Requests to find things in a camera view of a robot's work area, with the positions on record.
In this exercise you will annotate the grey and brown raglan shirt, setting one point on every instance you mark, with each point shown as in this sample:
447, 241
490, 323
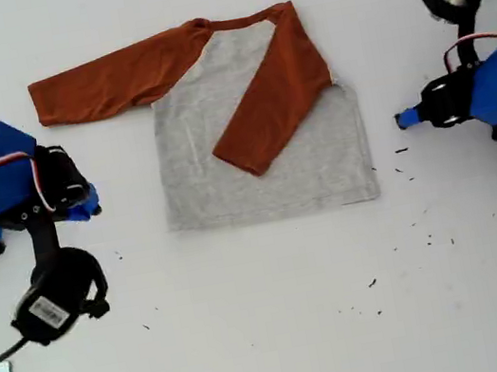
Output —
276, 181

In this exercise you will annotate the black camera stalk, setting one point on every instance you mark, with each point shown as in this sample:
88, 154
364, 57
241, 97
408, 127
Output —
44, 241
469, 36

